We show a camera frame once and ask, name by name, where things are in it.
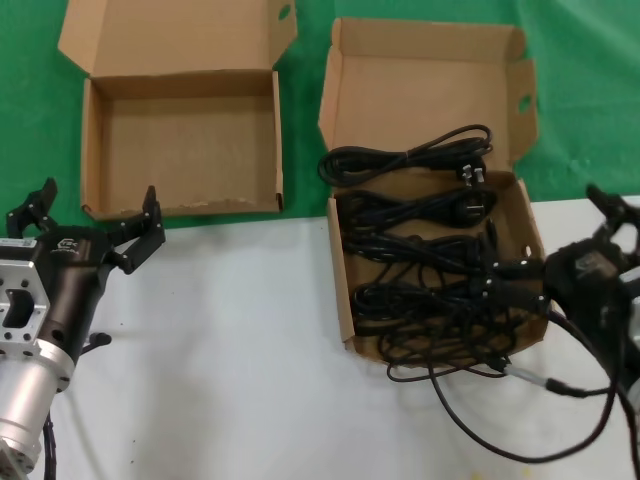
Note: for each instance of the empty-lidded brown cardboard box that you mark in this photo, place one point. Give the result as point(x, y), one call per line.
point(190, 150)

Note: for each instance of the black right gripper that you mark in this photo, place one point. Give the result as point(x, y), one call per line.
point(585, 280)

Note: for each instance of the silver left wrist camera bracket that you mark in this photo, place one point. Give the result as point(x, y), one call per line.
point(20, 270)

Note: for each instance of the torn brown cardboard box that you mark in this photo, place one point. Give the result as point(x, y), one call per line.
point(425, 90)

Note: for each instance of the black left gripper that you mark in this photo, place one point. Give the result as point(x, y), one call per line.
point(75, 280)

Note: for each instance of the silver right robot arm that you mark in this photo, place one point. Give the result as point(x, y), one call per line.
point(635, 400)

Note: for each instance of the green table cloth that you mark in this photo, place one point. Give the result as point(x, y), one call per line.
point(30, 100)

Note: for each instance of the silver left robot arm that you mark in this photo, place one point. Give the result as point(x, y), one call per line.
point(25, 400)

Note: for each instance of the small black bracket tab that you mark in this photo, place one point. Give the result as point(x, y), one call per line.
point(97, 340)

